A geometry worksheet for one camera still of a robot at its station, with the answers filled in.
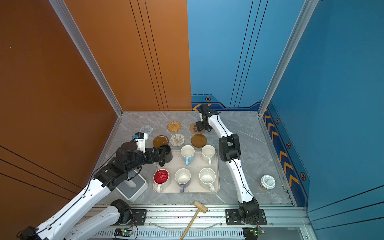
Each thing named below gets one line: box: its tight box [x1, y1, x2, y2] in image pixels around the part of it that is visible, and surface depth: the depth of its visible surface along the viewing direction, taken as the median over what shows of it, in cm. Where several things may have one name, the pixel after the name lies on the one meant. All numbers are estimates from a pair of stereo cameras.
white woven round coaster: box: [170, 133, 185, 147], surface depth 104 cm
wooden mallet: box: [180, 201, 208, 240], surface depth 77 cm
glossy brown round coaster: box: [152, 135, 169, 148], surface depth 105 cm
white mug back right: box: [201, 144, 216, 165], surface depth 89 cm
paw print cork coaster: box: [189, 122, 206, 135], surface depth 111 cm
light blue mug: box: [180, 144, 195, 166], surface depth 89 cm
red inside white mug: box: [153, 169, 170, 193], surface depth 82 cm
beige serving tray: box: [152, 150, 220, 194], surface depth 84 cm
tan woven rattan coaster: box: [167, 121, 182, 133], surface depth 114 cm
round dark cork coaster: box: [191, 134, 207, 148], surface depth 105 cm
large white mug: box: [199, 167, 216, 193], surface depth 82 cm
